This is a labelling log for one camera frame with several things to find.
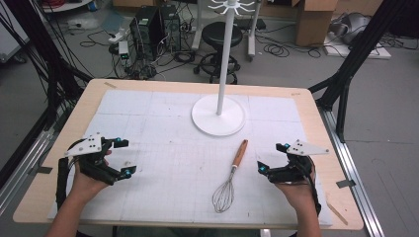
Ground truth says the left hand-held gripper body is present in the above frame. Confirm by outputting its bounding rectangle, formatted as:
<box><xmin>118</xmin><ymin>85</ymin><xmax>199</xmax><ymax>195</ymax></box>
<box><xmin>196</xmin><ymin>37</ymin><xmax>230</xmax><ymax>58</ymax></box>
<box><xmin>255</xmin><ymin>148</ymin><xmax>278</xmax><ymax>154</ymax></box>
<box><xmin>63</xmin><ymin>132</ymin><xmax>117</xmax><ymax>186</ymax></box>

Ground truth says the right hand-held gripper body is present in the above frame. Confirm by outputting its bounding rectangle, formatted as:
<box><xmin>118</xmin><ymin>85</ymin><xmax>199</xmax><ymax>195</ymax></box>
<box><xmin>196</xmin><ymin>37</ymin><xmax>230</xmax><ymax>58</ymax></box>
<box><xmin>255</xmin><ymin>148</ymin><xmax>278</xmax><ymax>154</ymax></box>
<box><xmin>267</xmin><ymin>138</ymin><xmax>330</xmax><ymax>184</ymax></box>

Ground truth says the whisk with wooden handle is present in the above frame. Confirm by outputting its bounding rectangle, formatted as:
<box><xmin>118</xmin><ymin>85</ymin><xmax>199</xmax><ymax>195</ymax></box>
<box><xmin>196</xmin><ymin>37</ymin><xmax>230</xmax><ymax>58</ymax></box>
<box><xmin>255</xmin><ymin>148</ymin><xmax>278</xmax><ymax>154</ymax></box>
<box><xmin>211</xmin><ymin>138</ymin><xmax>249</xmax><ymax>214</ymax></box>

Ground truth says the white hook stand rack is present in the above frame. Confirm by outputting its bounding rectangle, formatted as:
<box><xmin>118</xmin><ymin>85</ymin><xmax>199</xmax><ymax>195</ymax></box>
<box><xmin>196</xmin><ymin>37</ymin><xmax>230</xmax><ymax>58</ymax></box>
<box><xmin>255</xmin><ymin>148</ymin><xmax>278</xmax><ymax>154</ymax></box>
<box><xmin>191</xmin><ymin>0</ymin><xmax>262</xmax><ymax>137</ymax></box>

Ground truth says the person's right hand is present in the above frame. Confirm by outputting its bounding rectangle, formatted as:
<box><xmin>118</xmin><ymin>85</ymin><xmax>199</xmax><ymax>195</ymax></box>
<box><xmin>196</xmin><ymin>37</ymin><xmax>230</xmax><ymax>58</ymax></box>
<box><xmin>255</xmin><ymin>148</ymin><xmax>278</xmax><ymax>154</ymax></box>
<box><xmin>275</xmin><ymin>157</ymin><xmax>318</xmax><ymax>211</ymax></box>

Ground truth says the person's left hand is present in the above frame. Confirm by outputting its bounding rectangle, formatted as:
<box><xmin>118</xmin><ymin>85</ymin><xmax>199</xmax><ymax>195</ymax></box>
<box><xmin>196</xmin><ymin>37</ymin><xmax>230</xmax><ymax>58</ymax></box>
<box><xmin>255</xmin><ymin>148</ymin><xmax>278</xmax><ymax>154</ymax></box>
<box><xmin>70</xmin><ymin>149</ymin><xmax>113</xmax><ymax>199</ymax></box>

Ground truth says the white grid mat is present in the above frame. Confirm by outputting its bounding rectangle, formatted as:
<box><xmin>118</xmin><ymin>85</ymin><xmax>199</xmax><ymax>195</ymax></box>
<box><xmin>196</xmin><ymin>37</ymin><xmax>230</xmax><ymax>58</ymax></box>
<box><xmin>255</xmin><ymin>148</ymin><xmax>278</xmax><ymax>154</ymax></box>
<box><xmin>47</xmin><ymin>89</ymin><xmax>334</xmax><ymax>227</ymax></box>

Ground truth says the thin wooden stick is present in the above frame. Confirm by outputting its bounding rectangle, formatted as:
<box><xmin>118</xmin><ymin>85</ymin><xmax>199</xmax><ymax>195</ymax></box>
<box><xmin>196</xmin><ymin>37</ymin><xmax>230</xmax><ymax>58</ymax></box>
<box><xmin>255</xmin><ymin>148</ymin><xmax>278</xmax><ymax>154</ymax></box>
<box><xmin>325</xmin><ymin>201</ymin><xmax>349</xmax><ymax>227</ymax></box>

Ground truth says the white power adapter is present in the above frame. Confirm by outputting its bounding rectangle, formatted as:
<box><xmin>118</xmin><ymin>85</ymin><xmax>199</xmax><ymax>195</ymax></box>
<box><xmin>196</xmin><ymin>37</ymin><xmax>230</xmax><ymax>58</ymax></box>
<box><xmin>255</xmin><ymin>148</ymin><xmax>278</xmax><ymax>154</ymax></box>
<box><xmin>118</xmin><ymin>40</ymin><xmax>130</xmax><ymax>61</ymax></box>

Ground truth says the white power strip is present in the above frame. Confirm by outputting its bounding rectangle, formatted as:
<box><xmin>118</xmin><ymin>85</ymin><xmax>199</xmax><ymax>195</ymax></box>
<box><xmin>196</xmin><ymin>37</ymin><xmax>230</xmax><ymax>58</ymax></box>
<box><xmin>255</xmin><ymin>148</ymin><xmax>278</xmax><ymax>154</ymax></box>
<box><xmin>108</xmin><ymin>28</ymin><xmax>130</xmax><ymax>44</ymax></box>

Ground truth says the large black computer tower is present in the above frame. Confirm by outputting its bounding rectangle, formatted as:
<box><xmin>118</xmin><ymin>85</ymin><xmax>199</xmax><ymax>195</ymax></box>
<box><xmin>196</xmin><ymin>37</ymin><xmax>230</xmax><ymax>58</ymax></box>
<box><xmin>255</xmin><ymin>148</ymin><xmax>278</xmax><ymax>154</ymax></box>
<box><xmin>128</xmin><ymin>5</ymin><xmax>163</xmax><ymax>62</ymax></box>

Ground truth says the white stand leg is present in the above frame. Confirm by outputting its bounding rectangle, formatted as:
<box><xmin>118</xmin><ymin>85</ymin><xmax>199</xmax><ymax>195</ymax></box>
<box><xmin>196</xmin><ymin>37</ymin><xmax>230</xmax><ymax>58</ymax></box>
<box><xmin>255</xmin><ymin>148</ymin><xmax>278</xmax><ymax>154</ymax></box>
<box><xmin>191</xmin><ymin>0</ymin><xmax>205</xmax><ymax>51</ymax></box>
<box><xmin>246</xmin><ymin>0</ymin><xmax>263</xmax><ymax>63</ymax></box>

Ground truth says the white flat board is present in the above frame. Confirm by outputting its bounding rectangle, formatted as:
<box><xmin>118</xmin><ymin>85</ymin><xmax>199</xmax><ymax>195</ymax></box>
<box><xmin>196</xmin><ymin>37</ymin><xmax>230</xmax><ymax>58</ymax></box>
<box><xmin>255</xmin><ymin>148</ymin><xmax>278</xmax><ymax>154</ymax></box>
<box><xmin>323</xmin><ymin>33</ymin><xmax>393</xmax><ymax>61</ymax></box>

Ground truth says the small black computer tower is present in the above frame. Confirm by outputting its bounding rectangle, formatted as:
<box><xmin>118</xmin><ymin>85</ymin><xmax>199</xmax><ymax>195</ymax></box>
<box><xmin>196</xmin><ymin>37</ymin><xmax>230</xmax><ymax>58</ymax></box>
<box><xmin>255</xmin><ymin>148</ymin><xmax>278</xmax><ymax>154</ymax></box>
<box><xmin>159</xmin><ymin>4</ymin><xmax>183</xmax><ymax>52</ymax></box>

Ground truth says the cardboard box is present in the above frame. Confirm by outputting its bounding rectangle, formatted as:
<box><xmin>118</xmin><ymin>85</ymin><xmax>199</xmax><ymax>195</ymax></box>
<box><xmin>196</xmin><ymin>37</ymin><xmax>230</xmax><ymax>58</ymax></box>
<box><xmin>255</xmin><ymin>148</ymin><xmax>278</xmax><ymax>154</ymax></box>
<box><xmin>293</xmin><ymin>0</ymin><xmax>340</xmax><ymax>47</ymax></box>

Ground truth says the black round stool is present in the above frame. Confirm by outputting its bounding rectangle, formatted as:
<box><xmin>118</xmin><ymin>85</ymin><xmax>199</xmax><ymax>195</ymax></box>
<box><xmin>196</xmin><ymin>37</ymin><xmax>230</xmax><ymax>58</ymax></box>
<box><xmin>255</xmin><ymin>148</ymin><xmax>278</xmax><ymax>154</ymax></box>
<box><xmin>193</xmin><ymin>21</ymin><xmax>244</xmax><ymax>85</ymax></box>

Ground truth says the grey bag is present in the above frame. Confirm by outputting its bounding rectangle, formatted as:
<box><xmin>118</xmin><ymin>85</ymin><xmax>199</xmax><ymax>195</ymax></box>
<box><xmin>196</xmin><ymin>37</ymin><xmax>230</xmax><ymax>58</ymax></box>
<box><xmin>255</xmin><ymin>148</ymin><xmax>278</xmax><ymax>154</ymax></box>
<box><xmin>330</xmin><ymin>12</ymin><xmax>373</xmax><ymax>45</ymax></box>

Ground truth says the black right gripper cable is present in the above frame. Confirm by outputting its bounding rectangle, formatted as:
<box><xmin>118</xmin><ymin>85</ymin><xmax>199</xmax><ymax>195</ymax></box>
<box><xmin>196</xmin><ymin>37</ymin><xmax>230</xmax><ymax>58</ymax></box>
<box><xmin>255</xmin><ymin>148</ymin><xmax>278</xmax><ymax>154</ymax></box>
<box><xmin>297</xmin><ymin>157</ymin><xmax>322</xmax><ymax>217</ymax></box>

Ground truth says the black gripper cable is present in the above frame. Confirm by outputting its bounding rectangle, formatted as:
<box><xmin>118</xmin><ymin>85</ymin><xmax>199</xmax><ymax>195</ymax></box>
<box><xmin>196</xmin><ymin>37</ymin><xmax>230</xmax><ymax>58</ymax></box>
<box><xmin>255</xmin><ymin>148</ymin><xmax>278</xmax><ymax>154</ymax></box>
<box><xmin>54</xmin><ymin>139</ymin><xmax>87</xmax><ymax>211</ymax></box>
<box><xmin>297</xmin><ymin>157</ymin><xmax>322</xmax><ymax>217</ymax></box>

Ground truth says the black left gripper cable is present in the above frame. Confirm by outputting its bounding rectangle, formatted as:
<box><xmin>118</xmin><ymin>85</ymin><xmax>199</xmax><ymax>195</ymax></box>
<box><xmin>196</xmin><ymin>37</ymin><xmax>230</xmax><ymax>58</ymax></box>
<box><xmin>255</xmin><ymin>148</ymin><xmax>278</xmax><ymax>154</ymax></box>
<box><xmin>54</xmin><ymin>139</ymin><xmax>87</xmax><ymax>211</ymax></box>

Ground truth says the aluminium rail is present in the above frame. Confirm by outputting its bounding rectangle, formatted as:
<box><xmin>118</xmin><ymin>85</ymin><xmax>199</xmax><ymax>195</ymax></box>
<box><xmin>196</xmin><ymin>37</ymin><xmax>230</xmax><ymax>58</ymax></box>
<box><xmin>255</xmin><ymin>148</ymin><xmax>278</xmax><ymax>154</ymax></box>
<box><xmin>317</xmin><ymin>107</ymin><xmax>386</xmax><ymax>237</ymax></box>
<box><xmin>0</xmin><ymin>108</ymin><xmax>64</xmax><ymax>216</ymax></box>

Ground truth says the black metal frame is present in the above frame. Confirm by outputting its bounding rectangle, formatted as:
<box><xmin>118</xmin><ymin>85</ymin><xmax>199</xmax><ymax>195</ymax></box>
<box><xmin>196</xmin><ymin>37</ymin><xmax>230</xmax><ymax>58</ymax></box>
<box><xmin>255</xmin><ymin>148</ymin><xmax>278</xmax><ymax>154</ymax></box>
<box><xmin>307</xmin><ymin>0</ymin><xmax>409</xmax><ymax>144</ymax></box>
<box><xmin>3</xmin><ymin>0</ymin><xmax>95</xmax><ymax>132</ymax></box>

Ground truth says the coiled black cable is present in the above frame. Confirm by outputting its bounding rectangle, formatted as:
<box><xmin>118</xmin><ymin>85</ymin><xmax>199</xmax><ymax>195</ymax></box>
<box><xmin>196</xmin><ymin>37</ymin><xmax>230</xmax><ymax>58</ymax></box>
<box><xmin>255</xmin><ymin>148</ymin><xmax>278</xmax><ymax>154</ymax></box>
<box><xmin>262</xmin><ymin>42</ymin><xmax>292</xmax><ymax>59</ymax></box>

